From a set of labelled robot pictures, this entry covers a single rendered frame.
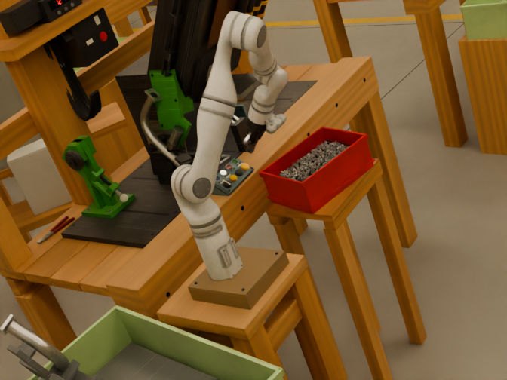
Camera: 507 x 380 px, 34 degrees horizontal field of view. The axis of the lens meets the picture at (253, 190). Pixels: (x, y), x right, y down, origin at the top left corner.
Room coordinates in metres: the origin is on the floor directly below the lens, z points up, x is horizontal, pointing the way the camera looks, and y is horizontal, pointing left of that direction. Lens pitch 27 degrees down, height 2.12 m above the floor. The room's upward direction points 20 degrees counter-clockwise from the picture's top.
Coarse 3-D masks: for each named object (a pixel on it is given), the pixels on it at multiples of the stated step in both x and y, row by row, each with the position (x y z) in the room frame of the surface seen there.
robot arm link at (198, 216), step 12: (180, 168) 1.99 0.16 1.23; (180, 180) 1.94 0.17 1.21; (180, 192) 1.94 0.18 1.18; (180, 204) 1.97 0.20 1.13; (192, 204) 1.97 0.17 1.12; (204, 204) 1.97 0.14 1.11; (216, 204) 1.97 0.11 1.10; (192, 216) 1.94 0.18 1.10; (204, 216) 1.93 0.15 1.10; (216, 216) 1.94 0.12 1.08
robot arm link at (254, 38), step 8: (248, 24) 2.05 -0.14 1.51; (256, 24) 2.05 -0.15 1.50; (264, 24) 2.07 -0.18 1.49; (248, 32) 2.04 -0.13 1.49; (256, 32) 2.04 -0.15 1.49; (264, 32) 2.07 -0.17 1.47; (248, 40) 2.04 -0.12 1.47; (256, 40) 2.04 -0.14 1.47; (264, 40) 2.08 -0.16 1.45; (248, 48) 2.05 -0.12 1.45; (256, 48) 2.05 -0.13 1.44; (264, 48) 2.10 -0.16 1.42; (256, 56) 2.14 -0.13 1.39; (264, 56) 2.12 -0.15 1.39; (272, 56) 2.20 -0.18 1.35; (256, 64) 2.17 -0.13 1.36; (264, 64) 2.17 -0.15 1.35; (272, 64) 2.21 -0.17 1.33; (264, 72) 2.21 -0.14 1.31
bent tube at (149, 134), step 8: (152, 88) 2.72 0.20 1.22; (152, 96) 2.71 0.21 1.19; (160, 96) 2.70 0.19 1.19; (144, 104) 2.71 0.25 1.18; (152, 104) 2.69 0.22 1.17; (144, 112) 2.71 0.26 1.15; (144, 120) 2.71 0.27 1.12; (144, 128) 2.71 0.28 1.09; (152, 136) 2.69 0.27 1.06; (152, 144) 2.68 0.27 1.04; (160, 144) 2.66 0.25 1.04; (168, 152) 2.63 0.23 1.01
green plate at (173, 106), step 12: (156, 72) 2.71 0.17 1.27; (168, 72) 2.67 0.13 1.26; (156, 84) 2.71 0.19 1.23; (168, 84) 2.67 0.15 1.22; (168, 96) 2.67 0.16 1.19; (180, 96) 2.67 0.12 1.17; (156, 108) 2.71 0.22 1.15; (168, 108) 2.67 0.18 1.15; (180, 108) 2.63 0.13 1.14; (192, 108) 2.69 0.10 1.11; (168, 120) 2.67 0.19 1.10
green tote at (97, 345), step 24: (120, 312) 1.86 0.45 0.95; (96, 336) 1.82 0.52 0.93; (120, 336) 1.86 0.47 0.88; (144, 336) 1.81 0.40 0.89; (168, 336) 1.71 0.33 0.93; (192, 336) 1.63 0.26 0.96; (96, 360) 1.80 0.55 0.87; (192, 360) 1.66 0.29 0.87; (216, 360) 1.58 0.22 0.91; (240, 360) 1.50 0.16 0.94
